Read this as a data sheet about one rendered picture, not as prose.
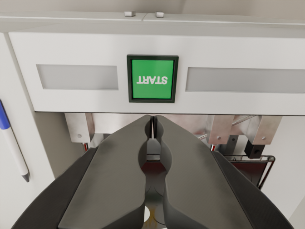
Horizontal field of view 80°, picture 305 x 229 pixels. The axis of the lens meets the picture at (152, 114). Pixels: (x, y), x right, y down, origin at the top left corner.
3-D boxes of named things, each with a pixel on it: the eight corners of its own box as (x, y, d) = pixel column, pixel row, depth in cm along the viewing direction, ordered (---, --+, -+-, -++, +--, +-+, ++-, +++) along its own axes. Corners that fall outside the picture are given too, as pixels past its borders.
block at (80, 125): (95, 133, 35) (90, 143, 32) (76, 133, 35) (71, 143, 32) (88, 95, 31) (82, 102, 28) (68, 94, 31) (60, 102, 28)
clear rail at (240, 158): (271, 158, 37) (275, 163, 36) (86, 156, 37) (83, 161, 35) (274, 153, 37) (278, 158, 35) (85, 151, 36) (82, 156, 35)
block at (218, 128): (221, 135, 35) (227, 145, 33) (204, 135, 35) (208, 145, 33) (231, 97, 31) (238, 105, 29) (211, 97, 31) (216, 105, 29)
